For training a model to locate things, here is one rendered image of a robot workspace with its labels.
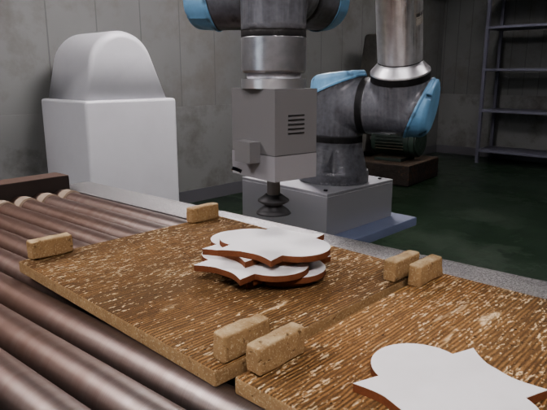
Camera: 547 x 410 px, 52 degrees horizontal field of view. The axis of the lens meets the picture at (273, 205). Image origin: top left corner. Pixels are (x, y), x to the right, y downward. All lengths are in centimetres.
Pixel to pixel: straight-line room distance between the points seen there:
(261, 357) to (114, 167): 346
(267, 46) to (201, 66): 469
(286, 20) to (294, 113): 10
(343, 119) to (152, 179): 302
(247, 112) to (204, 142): 469
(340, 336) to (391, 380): 10
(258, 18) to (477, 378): 42
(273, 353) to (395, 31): 73
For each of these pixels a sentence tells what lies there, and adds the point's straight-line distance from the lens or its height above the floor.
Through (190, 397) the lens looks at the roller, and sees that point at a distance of 51.
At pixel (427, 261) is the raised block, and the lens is 69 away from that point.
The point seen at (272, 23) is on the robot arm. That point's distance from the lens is 63.
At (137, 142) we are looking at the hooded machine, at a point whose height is 72.
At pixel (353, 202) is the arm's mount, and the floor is 93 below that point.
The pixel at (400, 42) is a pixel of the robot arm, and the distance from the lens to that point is 108.
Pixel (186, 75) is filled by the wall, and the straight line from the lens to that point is 521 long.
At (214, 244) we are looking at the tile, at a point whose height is 97.
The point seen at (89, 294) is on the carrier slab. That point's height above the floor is 94.
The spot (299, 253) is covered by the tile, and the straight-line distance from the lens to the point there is 65.
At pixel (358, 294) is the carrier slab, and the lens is 65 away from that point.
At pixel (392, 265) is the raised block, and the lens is 68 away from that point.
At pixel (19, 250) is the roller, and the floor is 91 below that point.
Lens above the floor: 118
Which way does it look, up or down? 13 degrees down
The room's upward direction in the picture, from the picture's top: straight up
